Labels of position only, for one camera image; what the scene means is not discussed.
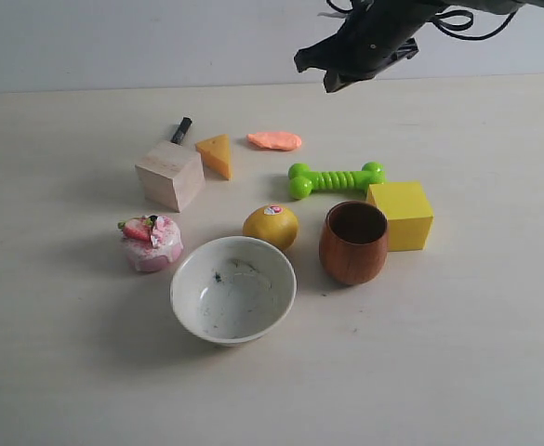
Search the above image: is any yellow cube block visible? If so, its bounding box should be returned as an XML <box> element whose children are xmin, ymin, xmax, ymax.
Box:
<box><xmin>366</xmin><ymin>181</ymin><xmax>434</xmax><ymax>252</ymax></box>

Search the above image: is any light wooden cube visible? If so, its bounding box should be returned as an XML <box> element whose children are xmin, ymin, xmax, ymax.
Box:
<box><xmin>135</xmin><ymin>141</ymin><xmax>206</xmax><ymax>213</ymax></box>

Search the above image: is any green bone chew toy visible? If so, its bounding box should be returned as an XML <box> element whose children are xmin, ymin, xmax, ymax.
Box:
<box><xmin>288</xmin><ymin>162</ymin><xmax>386</xmax><ymax>200</ymax></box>

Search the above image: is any orange cheese wedge toy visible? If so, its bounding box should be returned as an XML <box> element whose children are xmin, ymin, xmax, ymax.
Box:
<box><xmin>194</xmin><ymin>134</ymin><xmax>232</xmax><ymax>180</ymax></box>

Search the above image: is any brown wooden cup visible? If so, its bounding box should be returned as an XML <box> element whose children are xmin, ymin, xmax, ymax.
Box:
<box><xmin>319</xmin><ymin>201</ymin><xmax>388</xmax><ymax>286</ymax></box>

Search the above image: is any pink strawberry cake toy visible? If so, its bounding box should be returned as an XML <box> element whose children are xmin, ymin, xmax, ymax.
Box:
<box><xmin>117</xmin><ymin>215</ymin><xmax>184</xmax><ymax>273</ymax></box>

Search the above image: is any orange salmon-coloured toy piece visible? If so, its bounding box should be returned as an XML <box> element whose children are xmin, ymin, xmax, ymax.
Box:
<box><xmin>246</xmin><ymin>131</ymin><xmax>302</xmax><ymax>151</ymax></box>

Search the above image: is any yellow lemon with sticker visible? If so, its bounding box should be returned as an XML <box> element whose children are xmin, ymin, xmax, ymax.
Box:
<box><xmin>242</xmin><ymin>204</ymin><xmax>299</xmax><ymax>251</ymax></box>

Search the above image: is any white ceramic bowl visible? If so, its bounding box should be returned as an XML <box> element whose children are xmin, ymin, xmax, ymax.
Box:
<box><xmin>170</xmin><ymin>236</ymin><xmax>297</xmax><ymax>347</ymax></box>

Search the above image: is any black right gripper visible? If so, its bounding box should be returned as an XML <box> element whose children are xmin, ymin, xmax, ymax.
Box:
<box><xmin>293</xmin><ymin>0</ymin><xmax>444</xmax><ymax>93</ymax></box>

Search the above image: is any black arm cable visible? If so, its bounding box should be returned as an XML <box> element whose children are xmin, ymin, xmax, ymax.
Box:
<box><xmin>431</xmin><ymin>0</ymin><xmax>544</xmax><ymax>42</ymax></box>

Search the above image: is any black white marker pen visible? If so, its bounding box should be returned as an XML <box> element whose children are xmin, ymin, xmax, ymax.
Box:
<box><xmin>170</xmin><ymin>116</ymin><xmax>192</xmax><ymax>145</ymax></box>

